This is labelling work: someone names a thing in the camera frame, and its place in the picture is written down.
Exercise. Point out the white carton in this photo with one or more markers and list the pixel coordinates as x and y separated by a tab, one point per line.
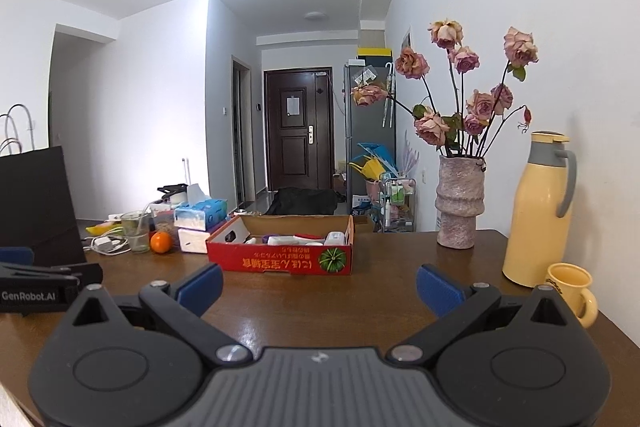
192	240

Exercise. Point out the orange white cardboard box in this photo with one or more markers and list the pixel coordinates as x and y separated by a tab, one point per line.
280	259

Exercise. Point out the black and white appliance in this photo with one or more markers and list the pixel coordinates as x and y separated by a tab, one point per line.
172	193

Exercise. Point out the yellow fruit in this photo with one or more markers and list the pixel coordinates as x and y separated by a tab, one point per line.
97	229

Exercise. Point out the drinking glass with straw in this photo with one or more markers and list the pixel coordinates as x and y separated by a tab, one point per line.
136	237

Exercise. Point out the clear hanging umbrellas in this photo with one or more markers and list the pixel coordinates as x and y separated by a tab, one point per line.
389	97

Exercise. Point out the blue tissue pack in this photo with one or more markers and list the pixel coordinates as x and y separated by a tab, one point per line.
200	214

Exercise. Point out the black folding chair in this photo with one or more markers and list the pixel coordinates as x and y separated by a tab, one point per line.
305	202

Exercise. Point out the white mop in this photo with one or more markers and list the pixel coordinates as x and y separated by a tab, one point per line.
186	169

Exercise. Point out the grey refrigerator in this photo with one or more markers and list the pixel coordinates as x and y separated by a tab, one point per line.
367	127

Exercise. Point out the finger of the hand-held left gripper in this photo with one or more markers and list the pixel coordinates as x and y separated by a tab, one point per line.
15	255

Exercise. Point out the blue folded plastic item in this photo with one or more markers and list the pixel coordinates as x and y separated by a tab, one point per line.
377	153

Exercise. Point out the metal trolley rack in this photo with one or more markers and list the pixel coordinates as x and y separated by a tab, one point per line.
397	202

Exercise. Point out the interior door frame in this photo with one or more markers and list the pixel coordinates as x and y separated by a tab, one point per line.
241	132

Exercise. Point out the clear plastic bag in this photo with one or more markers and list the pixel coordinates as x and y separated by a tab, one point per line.
365	76

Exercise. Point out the white plastic bottle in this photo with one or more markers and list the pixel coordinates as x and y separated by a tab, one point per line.
335	238

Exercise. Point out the yellow plastic item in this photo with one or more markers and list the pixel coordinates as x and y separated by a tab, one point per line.
367	169

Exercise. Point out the black paper bag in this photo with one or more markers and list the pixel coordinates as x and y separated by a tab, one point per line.
40	207

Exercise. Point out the pink plastic bucket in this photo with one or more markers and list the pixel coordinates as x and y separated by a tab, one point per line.
372	189

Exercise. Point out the blue and white bag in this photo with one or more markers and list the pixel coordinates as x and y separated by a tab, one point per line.
361	204

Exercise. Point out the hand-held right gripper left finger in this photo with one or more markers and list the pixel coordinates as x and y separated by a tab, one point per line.
202	289

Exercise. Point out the wall poster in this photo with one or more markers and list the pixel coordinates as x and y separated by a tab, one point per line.
406	41

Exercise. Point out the yellow and black box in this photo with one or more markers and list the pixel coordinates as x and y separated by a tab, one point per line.
374	55

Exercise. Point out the purple feather wall decoration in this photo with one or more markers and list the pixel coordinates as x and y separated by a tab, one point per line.
410	154

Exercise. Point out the small brown cardboard box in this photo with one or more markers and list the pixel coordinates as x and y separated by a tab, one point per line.
362	223

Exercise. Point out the red and white brush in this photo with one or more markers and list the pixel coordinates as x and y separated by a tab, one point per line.
311	237

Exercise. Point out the bunch of dried roses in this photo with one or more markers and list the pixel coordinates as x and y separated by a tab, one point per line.
432	129

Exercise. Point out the orange fruit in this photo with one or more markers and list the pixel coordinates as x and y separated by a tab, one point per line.
161	242

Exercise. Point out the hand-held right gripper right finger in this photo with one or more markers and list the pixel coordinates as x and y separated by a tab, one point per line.
437	292

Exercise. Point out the round ceiling lamp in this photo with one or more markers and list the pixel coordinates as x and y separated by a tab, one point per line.
315	15

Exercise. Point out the cream yellow thermos jug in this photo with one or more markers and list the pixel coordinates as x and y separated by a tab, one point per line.
535	217

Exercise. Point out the dark brown entrance door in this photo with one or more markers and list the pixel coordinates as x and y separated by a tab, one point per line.
297	147

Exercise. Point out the pink textured vase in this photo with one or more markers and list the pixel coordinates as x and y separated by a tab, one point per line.
460	202

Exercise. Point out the yellow mug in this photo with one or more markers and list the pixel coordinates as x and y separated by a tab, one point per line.
570	292

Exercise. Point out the white and green tube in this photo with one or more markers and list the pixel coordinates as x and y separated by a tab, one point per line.
280	239

